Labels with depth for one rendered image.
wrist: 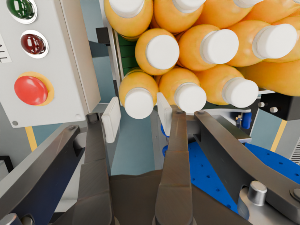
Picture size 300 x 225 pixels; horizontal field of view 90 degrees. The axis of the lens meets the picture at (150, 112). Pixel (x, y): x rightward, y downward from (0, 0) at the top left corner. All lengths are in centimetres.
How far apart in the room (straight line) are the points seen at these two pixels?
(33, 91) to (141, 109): 13
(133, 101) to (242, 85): 15
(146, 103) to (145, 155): 144
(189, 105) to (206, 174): 17
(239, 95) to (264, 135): 178
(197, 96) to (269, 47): 10
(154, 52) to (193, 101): 8
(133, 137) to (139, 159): 27
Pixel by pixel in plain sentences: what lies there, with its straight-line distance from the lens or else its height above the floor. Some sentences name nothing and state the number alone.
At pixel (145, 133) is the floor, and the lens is 149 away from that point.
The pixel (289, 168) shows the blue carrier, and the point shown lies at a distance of 41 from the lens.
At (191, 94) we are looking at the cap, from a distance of 21.
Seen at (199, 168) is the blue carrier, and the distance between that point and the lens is 35.
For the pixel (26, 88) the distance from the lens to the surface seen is 23.
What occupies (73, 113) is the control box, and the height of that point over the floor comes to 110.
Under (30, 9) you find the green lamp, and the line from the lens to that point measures 22.
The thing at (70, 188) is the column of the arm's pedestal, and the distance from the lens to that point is 61.
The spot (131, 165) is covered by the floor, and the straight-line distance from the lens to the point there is 171.
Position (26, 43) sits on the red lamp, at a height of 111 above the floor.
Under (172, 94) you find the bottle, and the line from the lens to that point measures 23.
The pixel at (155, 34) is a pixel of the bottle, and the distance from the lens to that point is 23.
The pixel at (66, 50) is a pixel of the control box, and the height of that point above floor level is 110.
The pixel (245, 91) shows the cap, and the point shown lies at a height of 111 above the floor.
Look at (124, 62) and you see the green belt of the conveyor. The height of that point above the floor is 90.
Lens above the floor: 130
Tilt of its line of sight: 68 degrees down
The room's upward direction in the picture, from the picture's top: 169 degrees clockwise
